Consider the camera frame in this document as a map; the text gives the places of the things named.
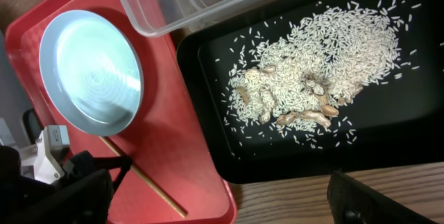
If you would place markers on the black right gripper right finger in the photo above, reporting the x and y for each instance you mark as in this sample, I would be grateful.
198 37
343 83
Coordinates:
352 202

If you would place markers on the red plastic tray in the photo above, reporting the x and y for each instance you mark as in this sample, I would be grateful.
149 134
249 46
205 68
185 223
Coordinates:
165 139

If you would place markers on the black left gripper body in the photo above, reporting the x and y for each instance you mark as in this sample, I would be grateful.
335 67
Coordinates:
107 171

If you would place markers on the wooden chopstick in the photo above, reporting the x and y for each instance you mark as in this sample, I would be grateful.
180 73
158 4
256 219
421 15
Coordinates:
175 206

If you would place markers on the black waste tray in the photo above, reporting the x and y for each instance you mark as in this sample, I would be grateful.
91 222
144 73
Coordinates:
394 123

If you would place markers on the grey dishwasher rack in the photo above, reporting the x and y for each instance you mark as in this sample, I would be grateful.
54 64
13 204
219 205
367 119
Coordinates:
14 105

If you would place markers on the rice and food scraps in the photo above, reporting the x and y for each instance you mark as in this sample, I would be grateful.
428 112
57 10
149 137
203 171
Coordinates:
293 76

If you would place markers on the large light blue plate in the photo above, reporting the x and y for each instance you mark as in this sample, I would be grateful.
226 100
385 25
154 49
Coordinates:
91 72

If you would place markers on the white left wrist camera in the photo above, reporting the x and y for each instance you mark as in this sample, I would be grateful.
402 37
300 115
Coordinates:
47 154

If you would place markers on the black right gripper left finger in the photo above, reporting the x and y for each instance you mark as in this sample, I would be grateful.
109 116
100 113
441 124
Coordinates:
24 200

